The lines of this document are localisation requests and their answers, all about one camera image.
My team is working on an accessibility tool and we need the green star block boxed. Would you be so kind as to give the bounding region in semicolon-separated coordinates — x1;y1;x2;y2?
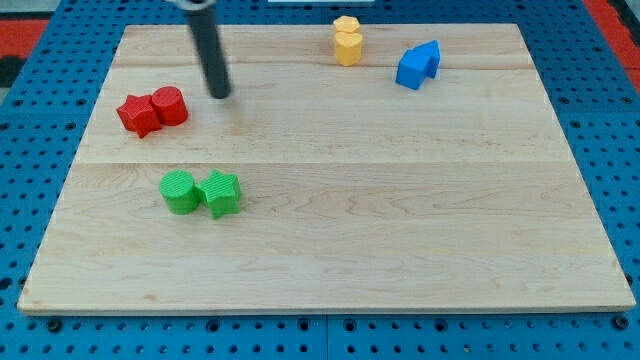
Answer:
195;169;242;219

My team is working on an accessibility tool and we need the yellow hexagon block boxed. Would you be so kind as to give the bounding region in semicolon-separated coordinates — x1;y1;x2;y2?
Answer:
333;15;361;34

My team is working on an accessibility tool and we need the red star block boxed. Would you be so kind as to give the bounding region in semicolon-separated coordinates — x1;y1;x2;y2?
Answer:
116;95;162;138

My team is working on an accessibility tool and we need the light wooden board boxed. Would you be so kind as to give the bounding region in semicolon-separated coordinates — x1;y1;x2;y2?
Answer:
18;24;635;316

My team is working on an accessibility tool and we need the yellow heart block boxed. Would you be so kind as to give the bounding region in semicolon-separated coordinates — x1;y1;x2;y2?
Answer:
334;32;363;66

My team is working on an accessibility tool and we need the green cylinder block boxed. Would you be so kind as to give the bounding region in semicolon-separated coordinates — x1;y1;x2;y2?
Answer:
159;170;200;215

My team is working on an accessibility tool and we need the blue cube block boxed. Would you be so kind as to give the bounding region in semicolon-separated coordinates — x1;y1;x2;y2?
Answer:
395;49;430;90

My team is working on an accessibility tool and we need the red cylinder block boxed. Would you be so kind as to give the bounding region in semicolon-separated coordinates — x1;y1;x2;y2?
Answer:
151;86;189;126

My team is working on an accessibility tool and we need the blue pentagon block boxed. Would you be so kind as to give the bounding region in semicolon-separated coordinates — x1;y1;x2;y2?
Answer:
413;40;441;78

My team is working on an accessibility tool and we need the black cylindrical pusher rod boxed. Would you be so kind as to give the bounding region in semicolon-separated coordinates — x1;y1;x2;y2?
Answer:
181;0;231;99

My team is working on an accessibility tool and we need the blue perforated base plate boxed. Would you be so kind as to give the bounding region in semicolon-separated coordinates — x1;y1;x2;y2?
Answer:
1;0;639;359

